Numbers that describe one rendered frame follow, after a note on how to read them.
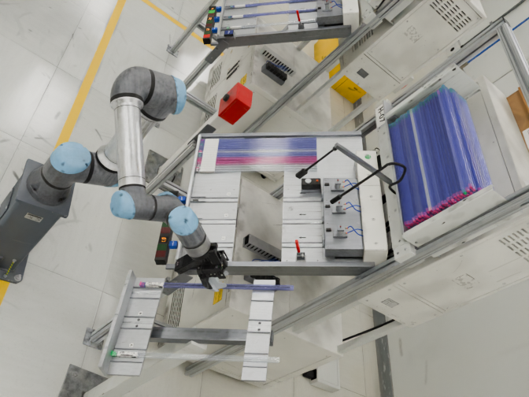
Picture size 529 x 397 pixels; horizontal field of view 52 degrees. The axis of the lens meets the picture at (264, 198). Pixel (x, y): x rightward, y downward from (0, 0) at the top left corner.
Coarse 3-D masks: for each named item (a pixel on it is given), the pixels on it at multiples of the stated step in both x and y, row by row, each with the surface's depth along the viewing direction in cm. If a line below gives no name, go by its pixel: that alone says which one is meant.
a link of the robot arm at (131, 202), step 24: (144, 72) 161; (120, 96) 155; (144, 96) 162; (120, 120) 155; (120, 144) 153; (120, 168) 151; (144, 168) 154; (120, 192) 146; (144, 192) 151; (120, 216) 146; (144, 216) 150
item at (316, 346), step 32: (256, 192) 262; (256, 224) 250; (256, 256) 239; (192, 288) 248; (320, 288) 258; (192, 320) 234; (224, 320) 224; (288, 352) 244; (320, 352) 242; (256, 384) 274
